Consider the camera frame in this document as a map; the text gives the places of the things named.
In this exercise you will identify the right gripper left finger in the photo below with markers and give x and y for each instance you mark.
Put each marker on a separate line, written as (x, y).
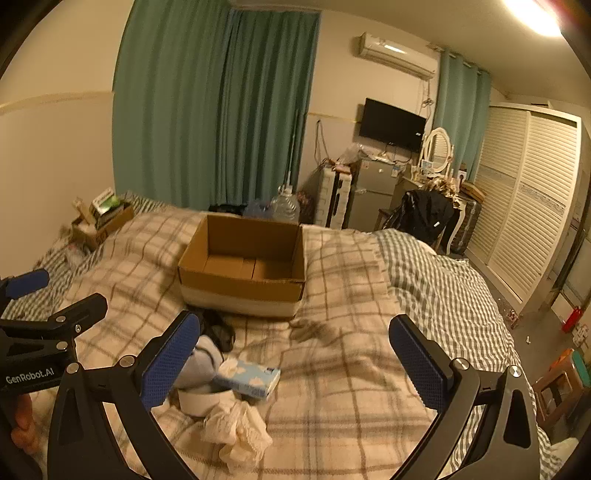
(81, 442)

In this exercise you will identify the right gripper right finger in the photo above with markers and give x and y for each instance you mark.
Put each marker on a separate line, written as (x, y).
(505, 445)

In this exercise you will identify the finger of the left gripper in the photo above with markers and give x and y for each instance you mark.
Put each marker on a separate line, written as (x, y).
(13, 288)
(50, 318)

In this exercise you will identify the white tape roll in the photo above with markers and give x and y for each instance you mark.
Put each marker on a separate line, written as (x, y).
(198, 402)

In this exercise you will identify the grey white sock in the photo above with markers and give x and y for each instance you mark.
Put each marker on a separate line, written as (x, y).
(201, 366)

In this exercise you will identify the white plush toy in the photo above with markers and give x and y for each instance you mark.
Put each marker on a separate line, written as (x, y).
(240, 430)

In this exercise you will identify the black sock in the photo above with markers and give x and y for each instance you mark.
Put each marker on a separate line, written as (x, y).
(215, 328)

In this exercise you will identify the person left hand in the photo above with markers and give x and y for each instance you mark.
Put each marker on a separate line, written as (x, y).
(24, 434)

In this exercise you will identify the small plastic bottle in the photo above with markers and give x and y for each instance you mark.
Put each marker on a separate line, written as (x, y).
(75, 255)

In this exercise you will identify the wooden stool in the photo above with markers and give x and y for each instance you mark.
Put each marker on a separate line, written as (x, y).
(560, 390)

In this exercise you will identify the small cardboard box with items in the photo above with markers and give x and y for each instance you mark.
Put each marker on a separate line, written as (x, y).
(105, 214)

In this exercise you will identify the red fire extinguisher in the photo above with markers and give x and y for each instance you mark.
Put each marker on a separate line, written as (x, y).
(572, 320)

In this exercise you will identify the beige plaid blanket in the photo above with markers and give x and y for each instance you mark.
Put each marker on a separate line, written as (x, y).
(295, 350)

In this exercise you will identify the brown cardboard box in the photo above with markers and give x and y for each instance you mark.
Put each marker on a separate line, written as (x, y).
(244, 266)

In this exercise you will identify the white louvered wardrobe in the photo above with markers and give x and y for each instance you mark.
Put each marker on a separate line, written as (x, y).
(532, 174)

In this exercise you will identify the black jacket on chair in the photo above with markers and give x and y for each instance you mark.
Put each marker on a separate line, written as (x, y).
(422, 214)

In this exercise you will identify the large water bottle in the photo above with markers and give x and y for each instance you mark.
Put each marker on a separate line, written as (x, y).
(285, 207)

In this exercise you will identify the green curtain left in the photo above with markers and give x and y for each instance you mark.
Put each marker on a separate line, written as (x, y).
(210, 101)

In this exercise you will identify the green curtain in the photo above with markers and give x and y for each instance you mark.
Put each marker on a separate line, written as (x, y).
(210, 101)
(462, 108)

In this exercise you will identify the silver mini fridge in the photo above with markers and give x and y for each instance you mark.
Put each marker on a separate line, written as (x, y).
(372, 190)

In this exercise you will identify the white oval mirror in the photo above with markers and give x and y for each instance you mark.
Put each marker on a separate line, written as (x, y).
(437, 152)

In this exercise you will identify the white suitcase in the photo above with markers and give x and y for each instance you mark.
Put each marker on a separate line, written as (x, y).
(333, 196)

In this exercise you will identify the green curtain right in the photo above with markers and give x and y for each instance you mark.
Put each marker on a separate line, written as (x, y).
(462, 108)

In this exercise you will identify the white air conditioner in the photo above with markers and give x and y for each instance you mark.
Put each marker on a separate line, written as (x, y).
(397, 56)

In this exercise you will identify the ceiling lamp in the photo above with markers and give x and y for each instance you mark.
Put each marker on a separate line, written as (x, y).
(538, 16)

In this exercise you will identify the black wall television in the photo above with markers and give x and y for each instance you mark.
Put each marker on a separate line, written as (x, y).
(392, 125)

